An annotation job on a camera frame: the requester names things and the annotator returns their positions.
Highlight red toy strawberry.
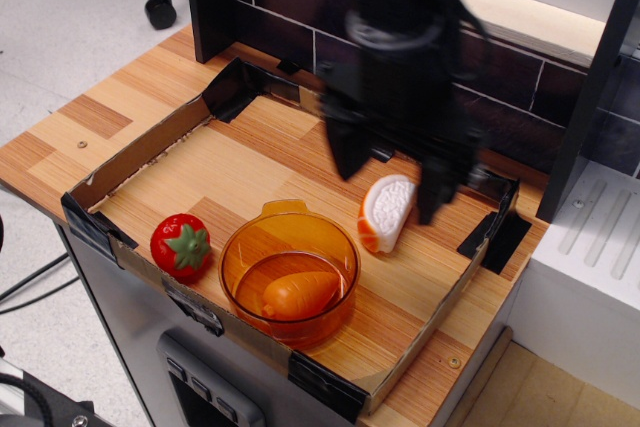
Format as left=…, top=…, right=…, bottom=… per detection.
left=150, top=213, right=213, bottom=282

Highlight cardboard fence with black tape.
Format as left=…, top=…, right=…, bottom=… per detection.
left=61, top=59, right=539, bottom=426

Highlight orange toy carrot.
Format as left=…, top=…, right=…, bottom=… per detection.
left=262, top=271, right=341, bottom=321

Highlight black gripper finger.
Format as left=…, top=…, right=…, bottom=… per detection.
left=325, top=117, right=386, bottom=180
left=417, top=154, right=473, bottom=225

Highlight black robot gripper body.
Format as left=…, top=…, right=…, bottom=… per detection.
left=322, top=12, right=485, bottom=166

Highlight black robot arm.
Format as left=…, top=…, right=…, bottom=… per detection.
left=321, top=0, right=488, bottom=225

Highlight white toy sink drainboard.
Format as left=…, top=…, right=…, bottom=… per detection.
left=532, top=162, right=639, bottom=315

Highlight white orange toy sushi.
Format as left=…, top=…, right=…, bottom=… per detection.
left=357, top=174, right=417, bottom=253

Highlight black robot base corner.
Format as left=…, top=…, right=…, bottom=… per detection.
left=1, top=350, right=110, bottom=426

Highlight grey toy oven front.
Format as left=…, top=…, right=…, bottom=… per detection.
left=157, top=333, right=266, bottom=427

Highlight black floor cables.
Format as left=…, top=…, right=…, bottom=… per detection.
left=0, top=251, right=81, bottom=317

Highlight dark grey vertical post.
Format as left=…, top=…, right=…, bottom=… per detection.
left=537, top=0, right=639, bottom=222

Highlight transparent orange plastic pot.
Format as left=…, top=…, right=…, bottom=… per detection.
left=218, top=200, right=361, bottom=348

